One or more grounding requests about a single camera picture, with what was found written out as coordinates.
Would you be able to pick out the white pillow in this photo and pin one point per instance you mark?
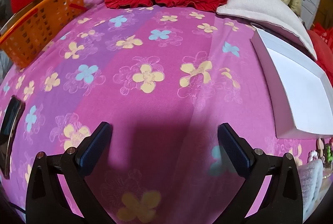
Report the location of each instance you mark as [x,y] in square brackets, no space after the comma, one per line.
[260,5]

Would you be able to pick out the pink floral bed sheet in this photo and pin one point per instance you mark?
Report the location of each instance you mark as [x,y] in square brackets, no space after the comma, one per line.
[156,109]

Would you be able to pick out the white jewelry box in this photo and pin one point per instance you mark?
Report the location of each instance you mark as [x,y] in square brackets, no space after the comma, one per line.
[299,83]

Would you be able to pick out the red printed bag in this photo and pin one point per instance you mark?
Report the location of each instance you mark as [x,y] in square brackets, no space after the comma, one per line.
[324,28]

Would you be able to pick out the orange plastic basket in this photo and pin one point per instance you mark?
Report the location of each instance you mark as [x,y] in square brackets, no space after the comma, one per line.
[39,28]

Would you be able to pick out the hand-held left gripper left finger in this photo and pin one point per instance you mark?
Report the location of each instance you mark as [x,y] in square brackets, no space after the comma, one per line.
[95,146]

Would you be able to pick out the red cushion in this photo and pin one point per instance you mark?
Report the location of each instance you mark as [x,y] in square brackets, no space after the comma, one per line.
[324,57]

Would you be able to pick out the red plastic stick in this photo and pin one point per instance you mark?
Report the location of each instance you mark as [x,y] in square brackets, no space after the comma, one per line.
[78,7]

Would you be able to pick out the cartoon hair clip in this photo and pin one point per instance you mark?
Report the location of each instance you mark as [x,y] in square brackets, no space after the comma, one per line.
[321,147]

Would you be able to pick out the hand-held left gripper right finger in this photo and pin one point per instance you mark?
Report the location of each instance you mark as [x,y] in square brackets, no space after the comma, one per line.
[234,148]

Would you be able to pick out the black smartphone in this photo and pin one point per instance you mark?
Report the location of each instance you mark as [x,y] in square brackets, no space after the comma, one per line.
[11,122]

